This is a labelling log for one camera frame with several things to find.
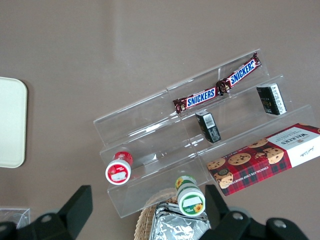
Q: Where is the red lidded yoghurt cup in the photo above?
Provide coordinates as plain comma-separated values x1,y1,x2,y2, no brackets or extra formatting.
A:
104,151,134,186

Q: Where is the light wicker basket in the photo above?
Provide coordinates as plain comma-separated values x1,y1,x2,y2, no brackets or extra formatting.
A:
134,188,208,240

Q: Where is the small black carton box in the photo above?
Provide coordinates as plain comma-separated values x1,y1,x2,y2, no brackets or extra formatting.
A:
195,111,222,144
256,83,288,116

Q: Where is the Snickers chocolate bar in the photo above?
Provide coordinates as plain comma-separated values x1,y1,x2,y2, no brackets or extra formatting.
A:
216,51,262,96
172,87,221,114

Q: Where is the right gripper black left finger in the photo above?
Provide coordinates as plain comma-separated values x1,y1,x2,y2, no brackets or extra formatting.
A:
0,184,94,240

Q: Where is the green sunflower yoghurt cup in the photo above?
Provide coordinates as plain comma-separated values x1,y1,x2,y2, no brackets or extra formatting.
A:
174,175,206,217

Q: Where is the Walkers tartan cookie box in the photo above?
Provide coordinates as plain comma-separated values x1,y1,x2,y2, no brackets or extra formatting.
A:
206,122,320,197

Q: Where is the clear acrylic stepped stand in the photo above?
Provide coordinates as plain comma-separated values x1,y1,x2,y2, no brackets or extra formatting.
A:
93,48,316,219

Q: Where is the cream plastic tray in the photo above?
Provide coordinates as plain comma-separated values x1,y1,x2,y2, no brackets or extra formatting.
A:
0,76,28,168

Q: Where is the silver foil tray stack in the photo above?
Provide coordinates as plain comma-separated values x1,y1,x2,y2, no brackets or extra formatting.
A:
149,202,212,240

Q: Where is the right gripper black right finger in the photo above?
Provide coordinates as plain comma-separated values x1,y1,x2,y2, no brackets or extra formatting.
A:
199,184,310,240

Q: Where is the clear acrylic bottle rack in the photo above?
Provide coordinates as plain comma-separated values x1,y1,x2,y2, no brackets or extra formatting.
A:
0,207,31,230

